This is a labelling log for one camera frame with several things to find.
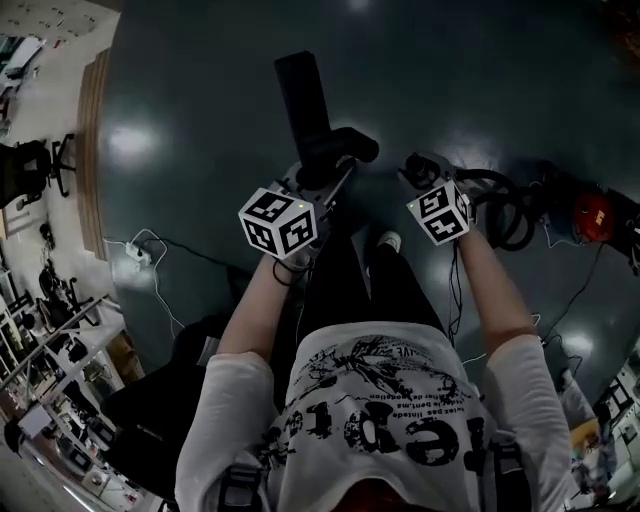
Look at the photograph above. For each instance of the black trousers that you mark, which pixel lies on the black trousers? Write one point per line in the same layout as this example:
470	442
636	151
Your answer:
340	290

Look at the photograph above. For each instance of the printed cardboard box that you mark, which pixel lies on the printed cardboard box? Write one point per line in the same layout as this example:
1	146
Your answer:
627	35

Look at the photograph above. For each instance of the white power strip left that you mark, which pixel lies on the white power strip left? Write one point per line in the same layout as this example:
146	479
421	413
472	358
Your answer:
147	230

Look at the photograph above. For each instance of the black device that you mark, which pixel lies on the black device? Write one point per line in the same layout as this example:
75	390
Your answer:
627	230

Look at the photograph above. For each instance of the white shoe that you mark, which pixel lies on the white shoe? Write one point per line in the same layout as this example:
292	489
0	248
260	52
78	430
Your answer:
390	240

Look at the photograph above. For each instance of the person's left forearm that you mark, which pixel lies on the person's left forearm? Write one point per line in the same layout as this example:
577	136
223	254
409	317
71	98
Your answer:
255	310

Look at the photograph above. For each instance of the black elastic wristband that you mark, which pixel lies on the black elastic wristband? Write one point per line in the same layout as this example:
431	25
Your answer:
276	274

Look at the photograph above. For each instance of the red vacuum cleaner body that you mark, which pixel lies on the red vacuum cleaner body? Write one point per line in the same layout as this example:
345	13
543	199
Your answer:
592	215

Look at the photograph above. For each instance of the yellow wooden table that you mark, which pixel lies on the yellow wooden table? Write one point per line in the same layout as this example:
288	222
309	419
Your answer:
585	435

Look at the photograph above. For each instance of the large black chair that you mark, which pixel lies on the large black chair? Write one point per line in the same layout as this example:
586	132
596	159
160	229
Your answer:
150	425

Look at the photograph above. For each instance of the white power strip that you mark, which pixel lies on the white power strip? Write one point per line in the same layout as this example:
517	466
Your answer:
137	252
147	230

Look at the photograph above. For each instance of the white metal shelf rack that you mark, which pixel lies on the white metal shelf rack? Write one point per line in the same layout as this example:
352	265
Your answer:
60	336

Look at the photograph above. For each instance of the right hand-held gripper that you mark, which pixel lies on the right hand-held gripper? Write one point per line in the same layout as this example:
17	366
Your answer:
442	215

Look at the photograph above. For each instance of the white printed T-shirt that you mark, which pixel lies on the white printed T-shirt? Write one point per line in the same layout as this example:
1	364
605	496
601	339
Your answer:
240	400

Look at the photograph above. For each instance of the person's right forearm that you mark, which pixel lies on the person's right forearm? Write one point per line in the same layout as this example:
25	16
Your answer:
495	295

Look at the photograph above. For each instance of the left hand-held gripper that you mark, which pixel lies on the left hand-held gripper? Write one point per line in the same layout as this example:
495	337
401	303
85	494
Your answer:
277	225

